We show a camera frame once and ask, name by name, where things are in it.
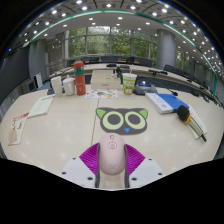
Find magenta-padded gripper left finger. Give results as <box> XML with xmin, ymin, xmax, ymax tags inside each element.
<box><xmin>59</xmin><ymin>142</ymin><xmax>101</xmax><ymax>189</ymax></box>

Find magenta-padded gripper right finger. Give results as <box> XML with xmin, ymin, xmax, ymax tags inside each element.
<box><xmin>123</xmin><ymin>143</ymin><xmax>165</xmax><ymax>189</ymax></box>

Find pink computer mouse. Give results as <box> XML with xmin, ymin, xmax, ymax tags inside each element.
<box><xmin>97</xmin><ymin>132</ymin><xmax>127</xmax><ymax>176</ymax></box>

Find cat-face mouse pad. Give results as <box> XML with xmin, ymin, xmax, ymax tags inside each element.
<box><xmin>95</xmin><ymin>107</ymin><xmax>149</xmax><ymax>136</ymax></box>

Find blue and white book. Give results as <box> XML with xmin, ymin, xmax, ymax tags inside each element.
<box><xmin>144</xmin><ymin>92</ymin><xmax>190</xmax><ymax>115</ymax></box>

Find colourful sticker sheet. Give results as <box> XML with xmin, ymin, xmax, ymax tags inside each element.
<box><xmin>84</xmin><ymin>88</ymin><xmax>119</xmax><ymax>100</ymax></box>

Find grey desk console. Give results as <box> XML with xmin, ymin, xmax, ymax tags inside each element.
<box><xmin>133</xmin><ymin>80</ymin><xmax>158</xmax><ymax>96</ymax></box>

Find green-printed cup with straw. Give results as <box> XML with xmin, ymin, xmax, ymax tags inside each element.
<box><xmin>122</xmin><ymin>65</ymin><xmax>138</xmax><ymax>96</ymax></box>

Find white lidded mug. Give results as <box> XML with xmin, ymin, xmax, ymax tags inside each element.
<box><xmin>62</xmin><ymin>75</ymin><xmax>76</xmax><ymax>97</ymax></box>

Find white paper sheets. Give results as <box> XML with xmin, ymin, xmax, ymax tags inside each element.
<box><xmin>188</xmin><ymin>106</ymin><xmax>209</xmax><ymax>140</ymax></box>

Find red and white leaflet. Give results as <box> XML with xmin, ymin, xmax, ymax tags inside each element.
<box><xmin>7</xmin><ymin>112</ymin><xmax>30</xmax><ymax>147</ymax></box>

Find orange drink bottle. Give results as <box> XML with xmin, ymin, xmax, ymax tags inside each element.
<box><xmin>72</xmin><ymin>60</ymin><xmax>87</xmax><ymax>97</ymax></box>

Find dark office chairs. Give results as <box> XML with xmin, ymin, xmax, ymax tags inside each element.
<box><xmin>64</xmin><ymin>54</ymin><xmax>214</xmax><ymax>98</ymax></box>

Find ceiling lights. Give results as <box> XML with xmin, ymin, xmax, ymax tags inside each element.
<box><xmin>6</xmin><ymin>0</ymin><xmax>224</xmax><ymax>64</ymax></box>

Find black microphone with yellow ring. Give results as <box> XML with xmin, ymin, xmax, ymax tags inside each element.
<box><xmin>176</xmin><ymin>104</ymin><xmax>208</xmax><ymax>143</ymax></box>

